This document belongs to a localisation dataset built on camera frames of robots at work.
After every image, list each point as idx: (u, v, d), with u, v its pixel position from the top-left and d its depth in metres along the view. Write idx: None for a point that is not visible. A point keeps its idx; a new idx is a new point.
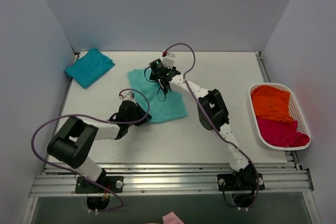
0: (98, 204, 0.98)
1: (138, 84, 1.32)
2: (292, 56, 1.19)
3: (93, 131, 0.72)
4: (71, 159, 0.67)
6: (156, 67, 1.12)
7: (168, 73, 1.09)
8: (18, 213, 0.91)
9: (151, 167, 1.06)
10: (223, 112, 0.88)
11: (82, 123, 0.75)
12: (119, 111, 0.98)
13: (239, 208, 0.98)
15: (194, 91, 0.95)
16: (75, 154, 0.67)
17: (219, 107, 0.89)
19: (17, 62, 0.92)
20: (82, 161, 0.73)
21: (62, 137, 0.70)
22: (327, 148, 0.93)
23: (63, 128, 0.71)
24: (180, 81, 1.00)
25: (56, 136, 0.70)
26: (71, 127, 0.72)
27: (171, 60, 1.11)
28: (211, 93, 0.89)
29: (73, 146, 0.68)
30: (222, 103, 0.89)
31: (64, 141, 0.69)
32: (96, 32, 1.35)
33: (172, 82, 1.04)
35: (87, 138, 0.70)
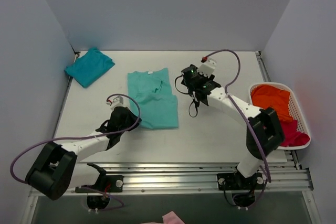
0: (98, 203, 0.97)
1: (136, 88, 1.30)
2: (292, 56, 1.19)
3: (71, 161, 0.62)
4: (49, 193, 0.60)
6: (190, 76, 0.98)
7: (206, 85, 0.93)
8: (18, 212, 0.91)
9: (151, 166, 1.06)
10: (279, 137, 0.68)
11: (62, 149, 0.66)
12: (111, 118, 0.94)
13: (239, 208, 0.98)
15: (242, 108, 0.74)
16: (52, 189, 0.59)
17: (274, 131, 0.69)
19: (17, 61, 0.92)
20: (64, 190, 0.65)
21: (39, 168, 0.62)
22: (327, 148, 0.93)
23: (39, 158, 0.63)
24: (222, 96, 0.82)
25: (33, 167, 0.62)
26: (49, 156, 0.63)
27: (210, 68, 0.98)
28: (265, 113, 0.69)
29: (50, 178, 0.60)
30: (278, 125, 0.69)
31: (42, 172, 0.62)
32: (96, 31, 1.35)
33: (211, 95, 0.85)
35: (65, 169, 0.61)
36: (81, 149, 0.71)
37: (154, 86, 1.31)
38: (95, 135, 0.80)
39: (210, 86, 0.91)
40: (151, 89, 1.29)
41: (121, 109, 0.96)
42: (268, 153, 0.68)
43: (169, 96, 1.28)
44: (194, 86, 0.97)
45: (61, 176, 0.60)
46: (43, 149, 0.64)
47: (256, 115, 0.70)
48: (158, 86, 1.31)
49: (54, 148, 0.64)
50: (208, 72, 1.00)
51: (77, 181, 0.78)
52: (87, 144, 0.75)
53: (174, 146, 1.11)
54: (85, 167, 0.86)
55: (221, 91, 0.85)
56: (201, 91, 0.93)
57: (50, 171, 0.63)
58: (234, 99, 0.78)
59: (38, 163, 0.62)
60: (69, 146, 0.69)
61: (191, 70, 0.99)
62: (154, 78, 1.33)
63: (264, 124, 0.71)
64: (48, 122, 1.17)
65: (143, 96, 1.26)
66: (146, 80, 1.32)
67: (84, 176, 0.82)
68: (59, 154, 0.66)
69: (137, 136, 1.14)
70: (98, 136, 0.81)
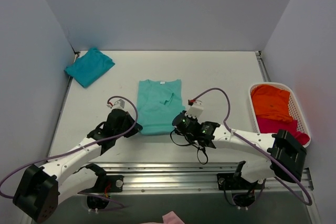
0: (98, 203, 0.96)
1: (145, 97, 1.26)
2: (292, 56, 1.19)
3: (51, 188, 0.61)
4: (34, 217, 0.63)
6: (184, 125, 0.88)
7: (204, 129, 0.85)
8: (18, 213, 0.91)
9: (151, 166, 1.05)
10: (302, 152, 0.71)
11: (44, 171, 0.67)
12: (107, 120, 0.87)
13: (239, 208, 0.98)
15: (254, 141, 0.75)
16: (37, 214, 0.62)
17: (296, 150, 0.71)
19: (16, 60, 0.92)
20: (53, 208, 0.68)
21: (23, 193, 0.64)
22: (327, 148, 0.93)
23: (22, 182, 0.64)
24: (228, 135, 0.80)
25: (18, 192, 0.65)
26: (30, 181, 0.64)
27: (197, 108, 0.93)
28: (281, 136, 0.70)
29: (34, 204, 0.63)
30: (295, 142, 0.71)
31: (28, 196, 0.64)
32: (96, 32, 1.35)
33: (216, 138, 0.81)
35: (46, 195, 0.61)
36: (65, 168, 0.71)
37: (164, 96, 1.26)
38: (84, 146, 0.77)
39: (207, 128, 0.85)
40: (160, 99, 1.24)
41: (120, 112, 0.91)
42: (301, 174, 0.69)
43: (176, 108, 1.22)
44: (191, 134, 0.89)
45: (42, 202, 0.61)
46: (24, 173, 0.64)
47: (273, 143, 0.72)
48: (168, 98, 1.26)
49: (34, 173, 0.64)
50: (198, 114, 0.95)
51: (72, 190, 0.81)
52: (73, 159, 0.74)
53: (174, 146, 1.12)
54: (82, 172, 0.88)
55: (224, 129, 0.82)
56: (201, 137, 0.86)
57: (34, 193, 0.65)
58: (241, 135, 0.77)
59: (22, 189, 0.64)
60: (52, 167, 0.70)
61: (181, 118, 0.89)
62: (165, 90, 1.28)
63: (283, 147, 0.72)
64: (48, 122, 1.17)
65: (150, 106, 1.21)
66: (157, 89, 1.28)
67: (80, 182, 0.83)
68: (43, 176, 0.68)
69: (137, 136, 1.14)
70: (87, 147, 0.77)
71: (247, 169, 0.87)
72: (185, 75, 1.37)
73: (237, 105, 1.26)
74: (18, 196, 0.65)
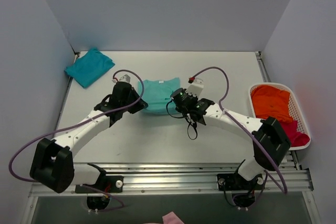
0: (98, 203, 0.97)
1: (146, 97, 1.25)
2: (292, 56, 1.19)
3: (65, 158, 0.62)
4: (53, 188, 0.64)
6: (180, 98, 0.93)
7: (199, 105, 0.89)
8: (18, 213, 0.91)
9: (151, 166, 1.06)
10: (286, 144, 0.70)
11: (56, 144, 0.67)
12: (114, 93, 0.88)
13: (239, 208, 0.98)
15: (242, 123, 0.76)
16: (55, 185, 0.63)
17: (281, 140, 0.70)
19: (16, 61, 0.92)
20: (70, 180, 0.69)
21: (39, 166, 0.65)
22: (327, 148, 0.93)
23: (37, 157, 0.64)
24: (219, 114, 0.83)
25: (33, 166, 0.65)
26: (43, 153, 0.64)
27: (197, 87, 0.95)
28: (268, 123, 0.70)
29: (51, 176, 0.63)
30: (282, 132, 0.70)
31: (43, 170, 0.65)
32: (96, 32, 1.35)
33: (208, 115, 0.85)
35: (62, 166, 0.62)
36: (77, 139, 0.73)
37: (163, 95, 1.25)
38: (92, 118, 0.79)
39: (201, 104, 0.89)
40: (160, 98, 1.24)
41: (125, 83, 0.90)
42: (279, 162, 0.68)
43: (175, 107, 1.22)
44: (186, 108, 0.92)
45: (59, 172, 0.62)
46: (37, 147, 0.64)
47: (260, 128, 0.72)
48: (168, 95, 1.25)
49: (47, 146, 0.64)
50: (197, 92, 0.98)
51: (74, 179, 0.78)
52: (84, 131, 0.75)
53: (174, 146, 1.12)
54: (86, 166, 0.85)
55: (217, 107, 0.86)
56: (193, 111, 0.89)
57: (50, 166, 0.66)
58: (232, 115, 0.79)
59: (37, 162, 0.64)
60: (63, 141, 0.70)
61: (179, 92, 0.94)
62: (164, 88, 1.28)
63: (269, 134, 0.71)
64: (48, 122, 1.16)
65: (152, 106, 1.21)
66: (156, 88, 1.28)
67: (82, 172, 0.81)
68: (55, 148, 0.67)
69: (137, 136, 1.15)
70: (95, 119, 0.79)
71: (244, 163, 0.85)
72: (185, 75, 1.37)
73: (237, 105, 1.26)
74: (34, 170, 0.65)
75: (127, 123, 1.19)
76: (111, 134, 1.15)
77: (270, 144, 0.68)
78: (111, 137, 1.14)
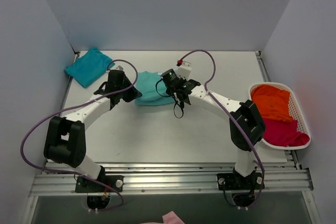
0: (98, 203, 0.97)
1: (144, 86, 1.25)
2: (292, 55, 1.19)
3: (80, 128, 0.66)
4: (70, 161, 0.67)
6: (169, 78, 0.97)
7: (186, 85, 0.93)
8: (18, 213, 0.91)
9: (151, 166, 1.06)
10: (261, 126, 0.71)
11: (66, 120, 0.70)
12: (109, 79, 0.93)
13: (239, 207, 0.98)
15: (223, 104, 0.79)
16: (71, 157, 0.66)
17: (255, 121, 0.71)
19: (16, 61, 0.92)
20: (83, 156, 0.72)
21: (52, 143, 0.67)
22: (327, 148, 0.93)
23: (50, 134, 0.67)
24: (202, 94, 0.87)
25: (46, 144, 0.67)
26: (57, 130, 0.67)
27: (186, 70, 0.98)
28: (245, 105, 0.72)
29: (66, 149, 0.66)
30: (259, 115, 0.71)
31: (57, 146, 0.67)
32: (96, 31, 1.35)
33: (192, 95, 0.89)
35: (77, 137, 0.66)
36: (86, 116, 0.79)
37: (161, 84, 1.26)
38: (95, 99, 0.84)
39: (188, 85, 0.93)
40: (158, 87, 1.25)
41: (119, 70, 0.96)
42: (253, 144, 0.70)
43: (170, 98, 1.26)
44: (174, 88, 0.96)
45: (75, 144, 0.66)
46: (50, 125, 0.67)
47: (238, 109, 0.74)
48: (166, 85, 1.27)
49: (59, 121, 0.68)
50: (186, 75, 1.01)
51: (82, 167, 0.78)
52: (90, 109, 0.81)
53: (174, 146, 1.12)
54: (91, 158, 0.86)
55: (201, 88, 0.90)
56: (180, 91, 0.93)
57: (63, 143, 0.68)
58: (214, 96, 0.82)
59: (51, 139, 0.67)
60: (73, 117, 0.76)
61: (169, 72, 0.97)
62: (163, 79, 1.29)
63: (246, 117, 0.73)
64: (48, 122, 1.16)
65: (149, 95, 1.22)
66: (154, 80, 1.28)
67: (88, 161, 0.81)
68: (66, 125, 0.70)
69: (136, 136, 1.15)
70: (98, 100, 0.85)
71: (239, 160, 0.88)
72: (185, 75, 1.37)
73: None
74: (48, 148, 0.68)
75: (126, 123, 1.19)
76: (109, 133, 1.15)
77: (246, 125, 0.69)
78: (110, 137, 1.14)
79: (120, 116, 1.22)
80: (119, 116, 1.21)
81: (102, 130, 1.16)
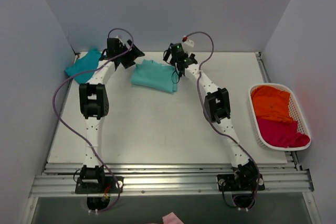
0: (98, 204, 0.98)
1: (145, 72, 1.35)
2: (292, 56, 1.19)
3: (103, 88, 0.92)
4: (101, 113, 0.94)
6: (176, 50, 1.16)
7: (186, 60, 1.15)
8: (18, 214, 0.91)
9: (151, 167, 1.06)
10: (225, 110, 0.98)
11: (90, 86, 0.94)
12: (108, 45, 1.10)
13: (239, 208, 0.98)
15: (205, 84, 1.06)
16: (101, 109, 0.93)
17: (222, 105, 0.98)
19: (16, 61, 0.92)
20: (107, 110, 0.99)
21: (85, 102, 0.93)
22: (328, 148, 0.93)
23: (81, 95, 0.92)
24: (195, 71, 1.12)
25: (81, 103, 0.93)
26: (86, 92, 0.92)
27: (189, 46, 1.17)
28: (220, 91, 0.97)
29: (97, 104, 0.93)
30: (226, 101, 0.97)
31: (89, 103, 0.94)
32: (96, 32, 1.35)
33: (188, 70, 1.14)
35: (103, 93, 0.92)
36: (102, 79, 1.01)
37: (161, 75, 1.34)
38: (103, 64, 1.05)
39: (188, 60, 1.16)
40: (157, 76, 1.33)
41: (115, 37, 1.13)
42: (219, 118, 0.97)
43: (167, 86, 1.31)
44: (177, 60, 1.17)
45: (102, 99, 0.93)
46: (80, 90, 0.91)
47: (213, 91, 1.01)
48: (166, 75, 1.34)
49: (86, 87, 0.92)
50: (188, 50, 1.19)
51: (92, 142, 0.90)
52: (104, 73, 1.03)
53: (174, 146, 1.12)
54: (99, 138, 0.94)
55: (196, 67, 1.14)
56: (182, 64, 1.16)
57: (93, 101, 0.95)
58: (201, 77, 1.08)
59: (84, 99, 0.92)
60: (94, 81, 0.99)
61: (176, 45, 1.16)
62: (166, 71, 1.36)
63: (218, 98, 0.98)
64: (49, 123, 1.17)
65: (147, 81, 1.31)
66: (157, 69, 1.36)
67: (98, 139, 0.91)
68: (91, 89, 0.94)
69: (137, 137, 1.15)
70: (105, 65, 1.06)
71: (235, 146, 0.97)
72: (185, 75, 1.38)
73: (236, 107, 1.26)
74: (83, 106, 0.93)
75: (126, 123, 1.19)
76: (110, 134, 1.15)
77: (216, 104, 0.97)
78: (111, 137, 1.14)
79: (120, 116, 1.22)
80: (119, 117, 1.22)
81: (102, 131, 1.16)
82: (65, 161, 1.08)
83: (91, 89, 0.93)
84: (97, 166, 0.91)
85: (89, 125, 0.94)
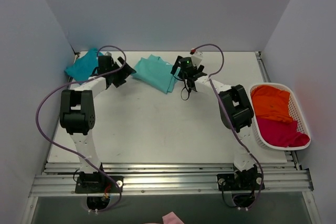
0: (99, 204, 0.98)
1: (146, 66, 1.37)
2: (292, 56, 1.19)
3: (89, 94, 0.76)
4: (85, 125, 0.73)
6: (186, 65, 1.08)
7: (195, 75, 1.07)
8: (18, 214, 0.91)
9: (151, 166, 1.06)
10: (248, 110, 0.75)
11: (74, 93, 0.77)
12: (100, 64, 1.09)
13: (239, 208, 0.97)
15: (217, 87, 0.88)
16: (86, 119, 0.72)
17: (243, 106, 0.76)
19: (16, 61, 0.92)
20: (93, 122, 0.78)
21: (67, 111, 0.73)
22: (327, 148, 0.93)
23: (62, 104, 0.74)
24: (205, 81, 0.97)
25: (62, 112, 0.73)
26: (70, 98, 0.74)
27: (198, 59, 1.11)
28: (234, 88, 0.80)
29: (81, 113, 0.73)
30: (245, 99, 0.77)
31: (71, 113, 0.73)
32: (96, 32, 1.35)
33: (197, 82, 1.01)
35: (88, 100, 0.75)
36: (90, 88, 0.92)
37: (161, 72, 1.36)
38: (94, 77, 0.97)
39: (198, 75, 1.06)
40: (156, 72, 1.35)
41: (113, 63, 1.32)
42: (238, 123, 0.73)
43: (163, 83, 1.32)
44: (187, 74, 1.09)
45: (87, 107, 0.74)
46: (62, 96, 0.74)
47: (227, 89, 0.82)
48: (167, 73, 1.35)
49: (70, 93, 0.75)
50: (197, 63, 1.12)
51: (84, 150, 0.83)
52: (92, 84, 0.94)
53: (174, 147, 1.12)
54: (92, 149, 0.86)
55: (205, 77, 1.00)
56: (190, 80, 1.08)
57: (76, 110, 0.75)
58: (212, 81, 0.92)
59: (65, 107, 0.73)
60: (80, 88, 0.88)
61: (186, 60, 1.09)
62: (168, 69, 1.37)
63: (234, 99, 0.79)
64: (49, 123, 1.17)
65: (144, 75, 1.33)
66: (160, 67, 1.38)
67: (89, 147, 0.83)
68: (75, 97, 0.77)
69: (136, 137, 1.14)
70: (97, 78, 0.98)
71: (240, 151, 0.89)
72: None
73: None
74: (63, 117, 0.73)
75: (126, 123, 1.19)
76: (110, 134, 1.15)
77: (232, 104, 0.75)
78: (111, 137, 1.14)
79: (120, 116, 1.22)
80: (119, 117, 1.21)
81: (101, 131, 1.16)
82: (66, 161, 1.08)
83: (76, 97, 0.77)
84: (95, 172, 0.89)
85: (76, 139, 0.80)
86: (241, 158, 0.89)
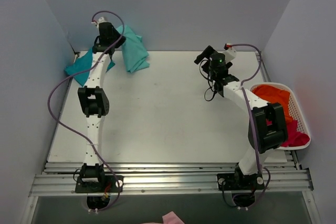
0: (98, 203, 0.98)
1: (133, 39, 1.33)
2: (292, 56, 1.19)
3: (102, 93, 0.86)
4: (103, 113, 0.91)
6: (217, 64, 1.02)
7: (226, 78, 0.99)
8: (18, 213, 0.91)
9: (151, 166, 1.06)
10: (282, 134, 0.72)
11: (88, 88, 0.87)
12: (101, 32, 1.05)
13: (239, 208, 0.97)
15: (250, 99, 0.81)
16: (102, 111, 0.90)
17: (277, 127, 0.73)
19: (16, 61, 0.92)
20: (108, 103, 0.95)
21: (86, 105, 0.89)
22: (327, 147, 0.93)
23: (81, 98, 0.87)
24: (236, 88, 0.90)
25: (82, 106, 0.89)
26: (86, 96, 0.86)
27: (230, 54, 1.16)
28: (271, 106, 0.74)
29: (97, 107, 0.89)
30: (282, 120, 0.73)
31: (90, 106, 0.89)
32: (96, 32, 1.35)
33: (227, 86, 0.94)
35: (102, 96, 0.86)
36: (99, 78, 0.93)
37: (136, 51, 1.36)
38: (98, 60, 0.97)
39: (229, 79, 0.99)
40: (134, 49, 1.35)
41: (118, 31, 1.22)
42: (266, 146, 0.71)
43: (131, 62, 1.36)
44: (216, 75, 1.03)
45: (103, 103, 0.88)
46: (79, 94, 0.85)
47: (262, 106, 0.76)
48: (139, 55, 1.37)
49: (85, 92, 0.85)
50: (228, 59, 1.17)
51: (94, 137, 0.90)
52: (100, 71, 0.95)
53: (174, 146, 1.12)
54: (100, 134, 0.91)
55: (237, 84, 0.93)
56: (219, 82, 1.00)
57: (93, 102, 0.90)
58: (245, 92, 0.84)
59: (84, 103, 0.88)
60: (92, 83, 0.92)
61: (219, 59, 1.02)
62: (143, 52, 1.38)
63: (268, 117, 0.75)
64: (49, 122, 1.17)
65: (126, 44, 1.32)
66: (140, 46, 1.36)
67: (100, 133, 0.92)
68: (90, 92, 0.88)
69: (136, 137, 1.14)
70: (101, 60, 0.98)
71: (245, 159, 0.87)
72: (185, 75, 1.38)
73: (234, 107, 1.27)
74: (84, 109, 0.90)
75: (126, 123, 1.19)
76: (110, 134, 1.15)
77: (265, 125, 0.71)
78: (111, 137, 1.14)
79: (120, 116, 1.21)
80: (119, 116, 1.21)
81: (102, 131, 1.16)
82: (66, 160, 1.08)
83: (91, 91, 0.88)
84: (97, 164, 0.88)
85: (90, 123, 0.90)
86: (248, 162, 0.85)
